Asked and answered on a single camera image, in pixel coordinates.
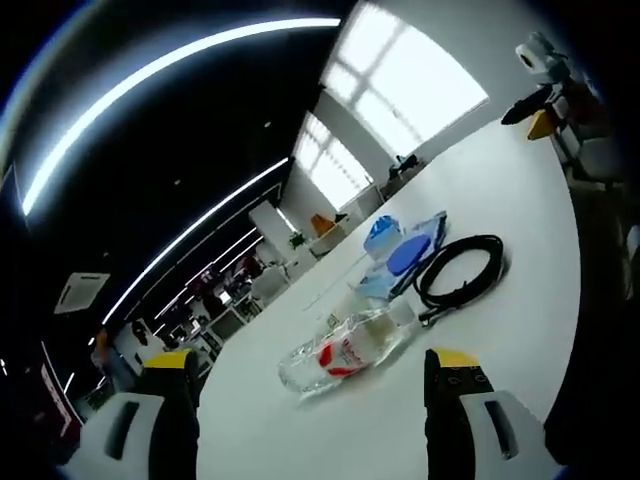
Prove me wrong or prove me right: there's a clear plastic bottle red label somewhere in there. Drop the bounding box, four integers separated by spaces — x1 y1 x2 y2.
277 305 417 401

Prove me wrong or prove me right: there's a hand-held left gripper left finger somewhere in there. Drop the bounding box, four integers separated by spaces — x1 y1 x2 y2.
67 348 202 480

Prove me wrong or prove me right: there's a white office chair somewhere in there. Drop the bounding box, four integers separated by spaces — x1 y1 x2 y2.
249 263 293 307

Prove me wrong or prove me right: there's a small dark object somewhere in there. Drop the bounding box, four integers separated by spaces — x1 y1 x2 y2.
387 153 427 178

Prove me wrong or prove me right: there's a white grey chair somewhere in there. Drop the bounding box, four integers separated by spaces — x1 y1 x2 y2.
562 119 634 189

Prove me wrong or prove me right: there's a blue round lid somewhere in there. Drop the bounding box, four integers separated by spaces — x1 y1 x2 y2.
387 235 434 278

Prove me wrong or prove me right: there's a large bright window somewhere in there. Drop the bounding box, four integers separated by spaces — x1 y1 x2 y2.
319 20 490 161

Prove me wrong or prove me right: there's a blue face mask pack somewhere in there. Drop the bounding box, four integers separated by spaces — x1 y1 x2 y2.
349 267 399 302

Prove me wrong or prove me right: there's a small bright window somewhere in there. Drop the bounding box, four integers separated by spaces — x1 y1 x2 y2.
292 112 375 212

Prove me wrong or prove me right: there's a ceiling air vent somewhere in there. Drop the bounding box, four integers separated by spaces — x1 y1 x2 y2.
53 271 112 316

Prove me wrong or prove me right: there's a small white translucent cup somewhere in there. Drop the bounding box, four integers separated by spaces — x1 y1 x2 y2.
388 298 417 330

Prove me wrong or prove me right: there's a white table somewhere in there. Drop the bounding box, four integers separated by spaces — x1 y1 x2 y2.
196 117 582 480

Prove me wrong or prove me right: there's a light blue packet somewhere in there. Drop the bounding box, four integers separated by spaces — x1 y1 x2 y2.
362 213 404 261

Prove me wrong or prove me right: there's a blue-edged pouch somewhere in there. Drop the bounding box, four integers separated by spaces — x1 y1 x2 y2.
399 209 450 251

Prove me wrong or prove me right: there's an orange chair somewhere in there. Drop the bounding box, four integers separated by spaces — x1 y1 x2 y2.
310 213 336 237

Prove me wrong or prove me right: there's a long ceiling light strip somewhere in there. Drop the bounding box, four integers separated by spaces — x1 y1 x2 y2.
102 156 291 326
21 17 342 217

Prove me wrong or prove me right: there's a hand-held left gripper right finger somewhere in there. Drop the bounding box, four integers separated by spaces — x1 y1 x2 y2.
423 346 559 480

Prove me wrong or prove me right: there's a black cable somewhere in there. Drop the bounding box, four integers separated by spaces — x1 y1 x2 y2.
413 233 506 327

